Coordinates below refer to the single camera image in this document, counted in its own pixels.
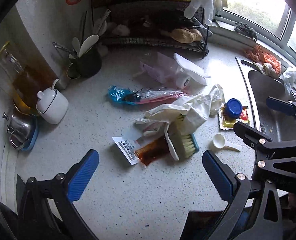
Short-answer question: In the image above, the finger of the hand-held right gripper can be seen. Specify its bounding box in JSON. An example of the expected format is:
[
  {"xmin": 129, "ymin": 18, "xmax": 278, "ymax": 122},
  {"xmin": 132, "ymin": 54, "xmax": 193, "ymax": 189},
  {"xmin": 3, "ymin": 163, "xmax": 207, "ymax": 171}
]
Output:
[
  {"xmin": 266, "ymin": 96, "xmax": 296, "ymax": 130},
  {"xmin": 233, "ymin": 122, "xmax": 272, "ymax": 153}
]

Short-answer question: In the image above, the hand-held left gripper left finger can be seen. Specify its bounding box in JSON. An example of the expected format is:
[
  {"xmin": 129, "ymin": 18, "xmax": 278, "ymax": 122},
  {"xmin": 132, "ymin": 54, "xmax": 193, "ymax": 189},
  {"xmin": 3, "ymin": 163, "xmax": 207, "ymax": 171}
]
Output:
[{"xmin": 16, "ymin": 149, "xmax": 100, "ymax": 240}]

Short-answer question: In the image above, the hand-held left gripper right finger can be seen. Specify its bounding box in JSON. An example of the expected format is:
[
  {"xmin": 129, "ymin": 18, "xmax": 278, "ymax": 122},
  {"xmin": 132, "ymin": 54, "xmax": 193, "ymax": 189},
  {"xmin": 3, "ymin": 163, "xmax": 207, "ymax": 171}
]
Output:
[{"xmin": 202, "ymin": 149, "xmax": 285, "ymax": 240}]

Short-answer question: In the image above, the brown sauce packet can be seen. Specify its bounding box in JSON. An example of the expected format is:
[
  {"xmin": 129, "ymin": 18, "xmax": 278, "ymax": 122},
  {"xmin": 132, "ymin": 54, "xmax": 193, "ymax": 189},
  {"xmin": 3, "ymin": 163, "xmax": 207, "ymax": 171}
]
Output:
[{"xmin": 112, "ymin": 135, "xmax": 170, "ymax": 168}]

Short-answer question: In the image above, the steel sink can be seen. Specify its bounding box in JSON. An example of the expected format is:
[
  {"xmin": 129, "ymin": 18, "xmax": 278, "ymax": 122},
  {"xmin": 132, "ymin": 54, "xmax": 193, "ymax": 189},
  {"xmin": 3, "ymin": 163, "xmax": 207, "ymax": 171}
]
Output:
[{"xmin": 235, "ymin": 56, "xmax": 296, "ymax": 143}]

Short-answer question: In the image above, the yellow red foil packet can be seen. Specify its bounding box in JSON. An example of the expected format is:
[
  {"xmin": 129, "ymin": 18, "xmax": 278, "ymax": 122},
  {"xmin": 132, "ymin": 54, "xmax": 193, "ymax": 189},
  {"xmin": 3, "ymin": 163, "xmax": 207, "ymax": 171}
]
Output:
[{"xmin": 217, "ymin": 104, "xmax": 251, "ymax": 132}]

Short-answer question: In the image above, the blue lidded jar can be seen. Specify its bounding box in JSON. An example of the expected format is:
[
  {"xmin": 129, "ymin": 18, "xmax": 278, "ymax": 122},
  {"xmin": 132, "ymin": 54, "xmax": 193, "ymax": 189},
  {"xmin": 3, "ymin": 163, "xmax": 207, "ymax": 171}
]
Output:
[{"xmin": 223, "ymin": 98, "xmax": 244, "ymax": 118}]

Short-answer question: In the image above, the white measuring scoop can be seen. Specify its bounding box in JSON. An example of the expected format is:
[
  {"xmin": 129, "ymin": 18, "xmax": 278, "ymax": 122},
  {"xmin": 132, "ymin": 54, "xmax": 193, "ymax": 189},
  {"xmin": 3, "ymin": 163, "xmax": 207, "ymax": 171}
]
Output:
[{"xmin": 212, "ymin": 133, "xmax": 242, "ymax": 153}]

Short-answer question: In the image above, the crumpled clear plastic glove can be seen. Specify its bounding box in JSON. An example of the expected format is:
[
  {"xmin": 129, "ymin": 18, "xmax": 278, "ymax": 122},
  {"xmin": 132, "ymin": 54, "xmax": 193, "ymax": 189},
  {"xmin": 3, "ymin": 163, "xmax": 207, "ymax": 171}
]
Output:
[{"xmin": 283, "ymin": 67, "xmax": 296, "ymax": 96}]

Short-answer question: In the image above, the white rag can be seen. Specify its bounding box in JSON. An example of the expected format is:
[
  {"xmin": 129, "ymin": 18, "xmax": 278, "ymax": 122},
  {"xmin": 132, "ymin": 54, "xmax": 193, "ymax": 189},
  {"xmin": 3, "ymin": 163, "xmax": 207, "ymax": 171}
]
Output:
[{"xmin": 253, "ymin": 62, "xmax": 275, "ymax": 76}]

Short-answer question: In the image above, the scrub brush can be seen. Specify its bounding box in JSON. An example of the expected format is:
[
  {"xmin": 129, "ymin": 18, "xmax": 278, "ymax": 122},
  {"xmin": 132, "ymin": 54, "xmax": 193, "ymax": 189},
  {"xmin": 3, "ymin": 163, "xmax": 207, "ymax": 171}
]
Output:
[{"xmin": 167, "ymin": 114, "xmax": 200, "ymax": 160}]

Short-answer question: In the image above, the orange cloth rag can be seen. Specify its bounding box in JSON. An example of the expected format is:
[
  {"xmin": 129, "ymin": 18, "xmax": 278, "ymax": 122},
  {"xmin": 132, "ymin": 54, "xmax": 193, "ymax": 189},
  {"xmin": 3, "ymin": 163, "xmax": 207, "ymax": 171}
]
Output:
[{"xmin": 245, "ymin": 44, "xmax": 282, "ymax": 77}]

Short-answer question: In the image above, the blue plastic dish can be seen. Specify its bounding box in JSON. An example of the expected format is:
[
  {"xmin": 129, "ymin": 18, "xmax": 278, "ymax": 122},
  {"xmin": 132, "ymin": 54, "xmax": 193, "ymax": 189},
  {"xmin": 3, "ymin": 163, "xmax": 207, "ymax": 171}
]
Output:
[{"xmin": 20, "ymin": 115, "xmax": 39, "ymax": 152}]

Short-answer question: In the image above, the cream latex glove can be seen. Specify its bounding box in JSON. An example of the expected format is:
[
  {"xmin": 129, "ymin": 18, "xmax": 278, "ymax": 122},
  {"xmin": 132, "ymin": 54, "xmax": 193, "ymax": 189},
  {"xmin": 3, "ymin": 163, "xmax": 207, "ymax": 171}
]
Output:
[{"xmin": 135, "ymin": 83, "xmax": 225, "ymax": 132}]

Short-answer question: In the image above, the white condiment jar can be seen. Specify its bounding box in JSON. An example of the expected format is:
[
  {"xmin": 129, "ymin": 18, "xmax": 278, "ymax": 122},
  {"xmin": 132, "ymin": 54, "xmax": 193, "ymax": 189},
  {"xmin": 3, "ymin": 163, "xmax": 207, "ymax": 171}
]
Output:
[{"xmin": 36, "ymin": 79, "xmax": 69, "ymax": 125}]

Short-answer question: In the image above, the small steel pot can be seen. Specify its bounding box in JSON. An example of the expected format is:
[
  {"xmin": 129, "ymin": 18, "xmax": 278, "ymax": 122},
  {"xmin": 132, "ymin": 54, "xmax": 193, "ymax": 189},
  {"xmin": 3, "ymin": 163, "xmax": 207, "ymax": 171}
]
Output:
[{"xmin": 2, "ymin": 112, "xmax": 34, "ymax": 150}]

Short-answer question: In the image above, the steel wool scrubber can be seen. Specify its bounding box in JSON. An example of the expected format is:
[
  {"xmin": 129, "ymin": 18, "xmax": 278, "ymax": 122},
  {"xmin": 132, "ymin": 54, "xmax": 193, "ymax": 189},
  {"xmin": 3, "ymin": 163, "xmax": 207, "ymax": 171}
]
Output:
[{"xmin": 234, "ymin": 22, "xmax": 258, "ymax": 41}]

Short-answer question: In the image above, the white paper wrapper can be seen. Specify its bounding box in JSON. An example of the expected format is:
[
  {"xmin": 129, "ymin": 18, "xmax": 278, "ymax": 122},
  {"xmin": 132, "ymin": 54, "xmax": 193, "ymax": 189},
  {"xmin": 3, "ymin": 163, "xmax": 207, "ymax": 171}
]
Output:
[{"xmin": 173, "ymin": 52, "xmax": 212, "ymax": 90}]

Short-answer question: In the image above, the blue and pink wrapper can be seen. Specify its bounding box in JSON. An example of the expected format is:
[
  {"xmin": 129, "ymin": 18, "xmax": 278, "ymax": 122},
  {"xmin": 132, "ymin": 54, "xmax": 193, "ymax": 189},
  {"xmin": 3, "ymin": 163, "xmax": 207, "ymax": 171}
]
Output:
[{"xmin": 107, "ymin": 85, "xmax": 189, "ymax": 106}]

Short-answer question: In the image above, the window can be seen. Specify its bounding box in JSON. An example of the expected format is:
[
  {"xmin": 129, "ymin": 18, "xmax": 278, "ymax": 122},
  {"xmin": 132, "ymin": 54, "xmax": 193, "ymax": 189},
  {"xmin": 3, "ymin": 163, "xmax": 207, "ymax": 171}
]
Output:
[{"xmin": 223, "ymin": 0, "xmax": 296, "ymax": 55}]

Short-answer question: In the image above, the pink plastic bag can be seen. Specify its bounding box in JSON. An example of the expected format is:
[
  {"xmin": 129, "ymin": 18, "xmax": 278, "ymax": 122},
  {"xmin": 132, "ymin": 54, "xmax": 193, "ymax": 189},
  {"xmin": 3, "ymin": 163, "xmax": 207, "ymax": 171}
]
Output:
[{"xmin": 132, "ymin": 52, "xmax": 186, "ymax": 85}]

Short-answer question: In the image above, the black utensil mug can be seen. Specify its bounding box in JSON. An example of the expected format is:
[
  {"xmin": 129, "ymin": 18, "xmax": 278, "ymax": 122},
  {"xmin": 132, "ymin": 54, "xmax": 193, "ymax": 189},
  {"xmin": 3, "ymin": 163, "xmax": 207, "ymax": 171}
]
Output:
[{"xmin": 66, "ymin": 45, "xmax": 103, "ymax": 80}]

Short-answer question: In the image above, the ginger root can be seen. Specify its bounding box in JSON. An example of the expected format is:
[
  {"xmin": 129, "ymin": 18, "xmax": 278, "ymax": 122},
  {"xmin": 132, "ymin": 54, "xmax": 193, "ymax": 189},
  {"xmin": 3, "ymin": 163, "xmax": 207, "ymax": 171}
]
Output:
[{"xmin": 160, "ymin": 27, "xmax": 203, "ymax": 43}]

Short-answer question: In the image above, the glass oil bottle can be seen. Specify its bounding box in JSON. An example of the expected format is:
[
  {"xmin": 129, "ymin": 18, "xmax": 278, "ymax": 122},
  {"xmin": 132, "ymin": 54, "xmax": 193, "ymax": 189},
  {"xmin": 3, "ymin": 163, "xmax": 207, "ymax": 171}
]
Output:
[{"xmin": 0, "ymin": 41, "xmax": 40, "ymax": 114}]

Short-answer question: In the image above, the white rubber glove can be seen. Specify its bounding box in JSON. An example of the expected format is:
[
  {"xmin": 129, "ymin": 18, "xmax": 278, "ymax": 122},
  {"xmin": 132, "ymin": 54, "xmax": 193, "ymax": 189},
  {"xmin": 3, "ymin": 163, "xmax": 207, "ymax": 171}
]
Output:
[{"xmin": 165, "ymin": 0, "xmax": 224, "ymax": 26}]

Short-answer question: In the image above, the white rice paddle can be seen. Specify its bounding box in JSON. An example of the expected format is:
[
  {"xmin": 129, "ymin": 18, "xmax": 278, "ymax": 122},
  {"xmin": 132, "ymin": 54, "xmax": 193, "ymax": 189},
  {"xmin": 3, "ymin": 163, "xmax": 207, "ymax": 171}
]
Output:
[{"xmin": 77, "ymin": 34, "xmax": 100, "ymax": 58}]

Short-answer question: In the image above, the garlic bulb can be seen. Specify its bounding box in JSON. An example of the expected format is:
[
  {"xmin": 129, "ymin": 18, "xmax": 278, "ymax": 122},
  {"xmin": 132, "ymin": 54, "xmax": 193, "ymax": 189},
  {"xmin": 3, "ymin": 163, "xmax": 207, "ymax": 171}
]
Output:
[{"xmin": 110, "ymin": 22, "xmax": 131, "ymax": 37}]

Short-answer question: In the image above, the bundle of chopsticks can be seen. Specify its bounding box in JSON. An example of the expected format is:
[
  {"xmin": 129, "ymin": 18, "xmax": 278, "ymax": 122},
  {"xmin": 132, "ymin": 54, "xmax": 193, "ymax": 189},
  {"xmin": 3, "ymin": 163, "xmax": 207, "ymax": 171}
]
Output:
[{"xmin": 92, "ymin": 9, "xmax": 111, "ymax": 37}]

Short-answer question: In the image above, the black wire rack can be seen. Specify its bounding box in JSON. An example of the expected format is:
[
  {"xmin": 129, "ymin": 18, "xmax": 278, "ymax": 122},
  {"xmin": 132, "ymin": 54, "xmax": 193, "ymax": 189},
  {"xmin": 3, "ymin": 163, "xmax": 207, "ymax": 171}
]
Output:
[{"xmin": 89, "ymin": 0, "xmax": 213, "ymax": 60}]

